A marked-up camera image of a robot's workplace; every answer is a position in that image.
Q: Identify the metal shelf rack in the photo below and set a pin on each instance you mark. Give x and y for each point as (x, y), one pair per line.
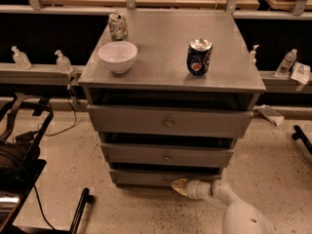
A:
(240, 9)

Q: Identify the grey top drawer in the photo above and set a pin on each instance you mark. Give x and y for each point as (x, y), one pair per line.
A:
(169, 121)

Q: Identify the small pump bottle right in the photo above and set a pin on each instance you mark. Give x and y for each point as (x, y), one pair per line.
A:
(253, 53)

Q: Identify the crushed green soda can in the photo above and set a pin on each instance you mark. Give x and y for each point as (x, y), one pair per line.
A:
(117, 27)

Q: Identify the clear pump bottle near cabinet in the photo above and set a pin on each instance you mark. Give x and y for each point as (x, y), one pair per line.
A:
(63, 62)

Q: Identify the grey box on floor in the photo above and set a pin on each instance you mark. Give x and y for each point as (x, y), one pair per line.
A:
(271, 115)

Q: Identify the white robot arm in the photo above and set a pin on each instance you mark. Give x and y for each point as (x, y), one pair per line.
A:
(239, 216)

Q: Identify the black bag with straps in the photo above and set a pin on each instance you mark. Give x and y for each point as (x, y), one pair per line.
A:
(19, 159)

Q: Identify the grey wooden drawer cabinet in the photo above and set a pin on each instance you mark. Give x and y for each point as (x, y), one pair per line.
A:
(160, 77)

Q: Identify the clear plastic bag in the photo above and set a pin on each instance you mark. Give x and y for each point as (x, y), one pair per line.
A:
(301, 73)

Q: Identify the white ceramic bowl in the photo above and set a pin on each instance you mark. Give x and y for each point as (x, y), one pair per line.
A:
(118, 56)

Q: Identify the grey bottom drawer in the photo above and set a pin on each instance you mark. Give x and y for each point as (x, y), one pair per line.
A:
(151, 178)

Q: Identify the grey middle drawer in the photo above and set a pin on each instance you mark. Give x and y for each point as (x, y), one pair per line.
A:
(166, 155)

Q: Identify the black chair leg bottom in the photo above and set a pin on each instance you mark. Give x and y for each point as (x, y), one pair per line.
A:
(86, 198)

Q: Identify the grey drawer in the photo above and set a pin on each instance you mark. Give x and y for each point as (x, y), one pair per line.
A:
(166, 155)
(151, 178)
(169, 121)

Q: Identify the clear plastic water bottle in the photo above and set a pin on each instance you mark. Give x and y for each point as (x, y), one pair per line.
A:
(286, 63)

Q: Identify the crushed blue pepsi can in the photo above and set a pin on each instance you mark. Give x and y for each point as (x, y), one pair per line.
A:
(199, 56)

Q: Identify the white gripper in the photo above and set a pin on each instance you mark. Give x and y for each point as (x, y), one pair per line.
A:
(192, 189)

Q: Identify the clear pump bottle far left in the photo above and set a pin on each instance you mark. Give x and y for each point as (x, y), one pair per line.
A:
(20, 58)

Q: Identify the black caster leg right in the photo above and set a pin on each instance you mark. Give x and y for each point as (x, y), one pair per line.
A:
(299, 134)

